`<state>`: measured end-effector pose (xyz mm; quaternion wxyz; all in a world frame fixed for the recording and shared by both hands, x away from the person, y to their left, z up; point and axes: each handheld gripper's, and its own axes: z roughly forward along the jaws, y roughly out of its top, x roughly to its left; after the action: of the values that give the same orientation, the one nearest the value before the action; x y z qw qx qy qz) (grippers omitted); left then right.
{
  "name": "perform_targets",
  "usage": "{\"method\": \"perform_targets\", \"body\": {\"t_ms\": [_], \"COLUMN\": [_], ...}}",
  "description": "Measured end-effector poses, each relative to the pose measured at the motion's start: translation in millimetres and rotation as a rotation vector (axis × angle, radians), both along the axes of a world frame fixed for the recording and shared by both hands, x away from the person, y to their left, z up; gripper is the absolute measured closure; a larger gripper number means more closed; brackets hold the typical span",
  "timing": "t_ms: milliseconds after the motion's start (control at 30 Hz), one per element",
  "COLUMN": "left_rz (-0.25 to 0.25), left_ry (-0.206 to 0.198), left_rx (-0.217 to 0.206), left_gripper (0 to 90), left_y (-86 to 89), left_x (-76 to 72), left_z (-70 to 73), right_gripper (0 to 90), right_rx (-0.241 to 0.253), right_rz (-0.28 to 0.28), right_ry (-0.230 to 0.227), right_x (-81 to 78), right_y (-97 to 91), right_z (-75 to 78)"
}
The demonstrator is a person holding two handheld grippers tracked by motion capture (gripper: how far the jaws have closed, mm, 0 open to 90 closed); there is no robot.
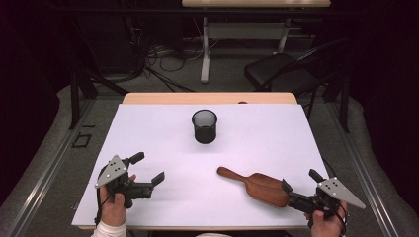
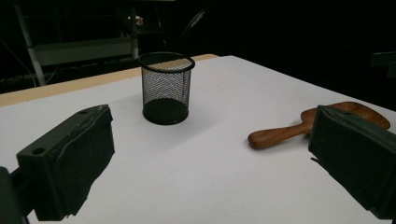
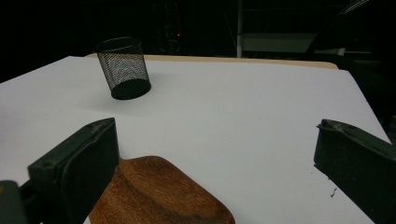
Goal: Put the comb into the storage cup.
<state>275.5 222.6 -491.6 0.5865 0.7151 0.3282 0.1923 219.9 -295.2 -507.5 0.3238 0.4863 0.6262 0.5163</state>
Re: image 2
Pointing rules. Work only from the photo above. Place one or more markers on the white table mat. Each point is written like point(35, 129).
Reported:
point(202, 174)

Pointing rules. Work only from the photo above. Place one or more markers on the white metal frame desk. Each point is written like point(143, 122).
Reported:
point(77, 51)

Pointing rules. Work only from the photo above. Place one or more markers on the brown wooden hairbrush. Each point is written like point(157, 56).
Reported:
point(274, 137)

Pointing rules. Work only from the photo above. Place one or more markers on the black mesh pen holder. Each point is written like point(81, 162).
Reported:
point(165, 112)

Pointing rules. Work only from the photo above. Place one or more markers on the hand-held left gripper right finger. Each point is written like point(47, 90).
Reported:
point(351, 155)

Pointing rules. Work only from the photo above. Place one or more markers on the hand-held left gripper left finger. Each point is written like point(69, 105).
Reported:
point(71, 165)

